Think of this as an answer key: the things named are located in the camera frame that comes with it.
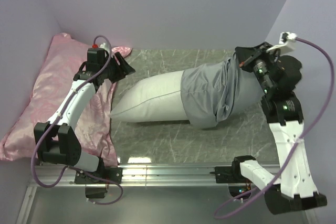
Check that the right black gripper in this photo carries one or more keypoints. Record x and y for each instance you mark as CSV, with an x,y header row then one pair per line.
x,y
244,54

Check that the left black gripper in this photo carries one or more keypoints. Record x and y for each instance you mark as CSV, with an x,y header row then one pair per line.
x,y
123,70

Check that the grey satin pillowcase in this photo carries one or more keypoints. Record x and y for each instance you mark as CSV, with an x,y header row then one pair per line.
x,y
211,93

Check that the white pillow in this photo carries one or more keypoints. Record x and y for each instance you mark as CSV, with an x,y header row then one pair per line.
x,y
154,99

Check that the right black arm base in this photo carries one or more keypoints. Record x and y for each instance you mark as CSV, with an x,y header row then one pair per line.
x,y
236,186

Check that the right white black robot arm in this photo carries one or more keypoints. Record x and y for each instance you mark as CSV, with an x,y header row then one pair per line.
x,y
294,189

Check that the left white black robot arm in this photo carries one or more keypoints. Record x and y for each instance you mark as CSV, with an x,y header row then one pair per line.
x,y
55,139

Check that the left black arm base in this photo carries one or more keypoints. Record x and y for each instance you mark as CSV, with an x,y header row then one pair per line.
x,y
97,183

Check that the pink satin rose pillow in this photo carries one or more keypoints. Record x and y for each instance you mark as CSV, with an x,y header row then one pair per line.
x,y
51,87

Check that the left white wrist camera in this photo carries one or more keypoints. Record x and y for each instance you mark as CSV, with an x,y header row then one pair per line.
x,y
104,46

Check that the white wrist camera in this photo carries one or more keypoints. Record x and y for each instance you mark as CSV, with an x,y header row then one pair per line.
x,y
287,44
104,46

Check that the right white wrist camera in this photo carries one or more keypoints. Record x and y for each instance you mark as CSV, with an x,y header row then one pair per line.
x,y
287,44

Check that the aluminium mounting rail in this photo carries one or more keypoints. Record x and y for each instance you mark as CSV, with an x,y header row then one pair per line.
x,y
133,175

